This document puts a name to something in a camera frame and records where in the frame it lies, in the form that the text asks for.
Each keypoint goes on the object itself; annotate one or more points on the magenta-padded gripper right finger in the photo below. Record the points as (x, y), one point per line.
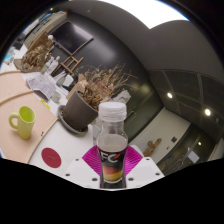
(135, 159)

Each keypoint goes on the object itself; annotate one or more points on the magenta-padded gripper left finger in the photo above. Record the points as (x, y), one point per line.
(90, 160)

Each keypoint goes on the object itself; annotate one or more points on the clear drink bottle white cap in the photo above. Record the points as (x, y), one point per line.
(112, 146)

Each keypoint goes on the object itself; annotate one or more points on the brown wooden figure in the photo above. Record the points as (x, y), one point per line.
(152, 146)

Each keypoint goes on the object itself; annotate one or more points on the flat round red coaster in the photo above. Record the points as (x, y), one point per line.
(51, 157)

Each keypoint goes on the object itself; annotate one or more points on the grey plant saucer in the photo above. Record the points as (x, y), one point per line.
(63, 121)

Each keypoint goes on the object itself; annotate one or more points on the dried plant in grey pot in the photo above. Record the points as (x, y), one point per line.
(78, 111)

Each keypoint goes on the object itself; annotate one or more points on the small yellow note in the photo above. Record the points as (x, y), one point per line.
(45, 104)

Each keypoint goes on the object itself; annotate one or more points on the small white cup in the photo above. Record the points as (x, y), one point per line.
(56, 96)

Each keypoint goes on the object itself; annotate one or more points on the round ceiling spotlight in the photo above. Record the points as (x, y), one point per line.
(207, 111)
(170, 95)

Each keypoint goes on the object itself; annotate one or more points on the brown cardboard box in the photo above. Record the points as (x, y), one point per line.
(75, 88)

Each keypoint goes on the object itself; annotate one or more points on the light green mug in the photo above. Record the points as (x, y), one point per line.
(26, 121)

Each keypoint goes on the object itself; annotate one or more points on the tan wooden drawing board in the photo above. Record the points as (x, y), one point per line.
(16, 143)
(11, 85)

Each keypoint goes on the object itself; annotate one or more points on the white plastic chair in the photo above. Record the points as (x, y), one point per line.
(67, 80)

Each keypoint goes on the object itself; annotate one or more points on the open grey newspaper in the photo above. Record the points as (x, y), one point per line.
(41, 85)

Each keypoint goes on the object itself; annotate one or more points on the wooden easel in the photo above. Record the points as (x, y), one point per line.
(71, 63)

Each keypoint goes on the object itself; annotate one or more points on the small white figurine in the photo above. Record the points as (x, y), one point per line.
(55, 64)

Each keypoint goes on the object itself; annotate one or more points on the white spray bottle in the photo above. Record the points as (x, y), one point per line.
(46, 66)

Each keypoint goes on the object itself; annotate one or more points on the brown wooden root sculpture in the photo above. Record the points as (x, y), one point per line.
(35, 56)

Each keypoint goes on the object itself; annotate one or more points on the colourful picture book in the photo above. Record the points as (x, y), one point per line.
(8, 56)

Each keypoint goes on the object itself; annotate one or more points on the white cabinet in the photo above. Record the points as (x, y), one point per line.
(46, 23)

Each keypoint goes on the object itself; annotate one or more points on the long ceiling light panel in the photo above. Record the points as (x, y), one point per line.
(143, 11)

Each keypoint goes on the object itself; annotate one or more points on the dark wall screen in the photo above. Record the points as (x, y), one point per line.
(71, 36)

